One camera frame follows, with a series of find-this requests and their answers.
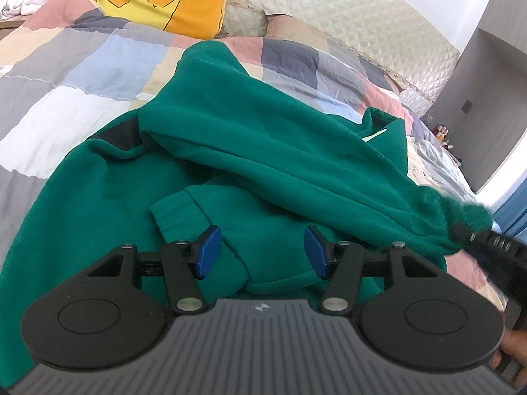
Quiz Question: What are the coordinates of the checked patchwork quilt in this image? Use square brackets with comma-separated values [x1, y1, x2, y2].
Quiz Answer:
[0, 0, 511, 322]

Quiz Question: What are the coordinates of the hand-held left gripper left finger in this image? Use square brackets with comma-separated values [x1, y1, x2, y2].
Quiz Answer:
[87, 225, 222, 314]

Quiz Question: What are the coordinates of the grey wardrobe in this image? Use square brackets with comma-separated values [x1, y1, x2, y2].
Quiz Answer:
[424, 0, 527, 199]

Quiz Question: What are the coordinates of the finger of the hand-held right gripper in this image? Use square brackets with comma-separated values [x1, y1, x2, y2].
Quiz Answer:
[451, 220, 480, 248]

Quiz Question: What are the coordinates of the checked pillow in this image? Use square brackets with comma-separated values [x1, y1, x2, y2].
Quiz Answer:
[265, 13, 407, 92]

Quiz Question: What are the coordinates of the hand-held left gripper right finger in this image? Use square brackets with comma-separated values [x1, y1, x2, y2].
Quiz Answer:
[304, 225, 439, 313]

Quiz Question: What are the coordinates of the green hoodie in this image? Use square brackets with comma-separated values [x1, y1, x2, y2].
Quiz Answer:
[0, 42, 492, 379]

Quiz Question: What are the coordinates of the white clothes pile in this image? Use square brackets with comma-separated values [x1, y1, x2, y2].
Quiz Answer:
[0, 0, 69, 20]

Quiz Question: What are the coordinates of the person's right hand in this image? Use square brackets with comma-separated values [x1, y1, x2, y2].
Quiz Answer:
[490, 329, 527, 381]

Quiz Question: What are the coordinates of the cream quilted headboard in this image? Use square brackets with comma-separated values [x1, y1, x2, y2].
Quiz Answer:
[214, 0, 460, 113]

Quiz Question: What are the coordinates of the blue curtain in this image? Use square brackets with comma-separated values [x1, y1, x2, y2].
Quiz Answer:
[492, 189, 527, 240]

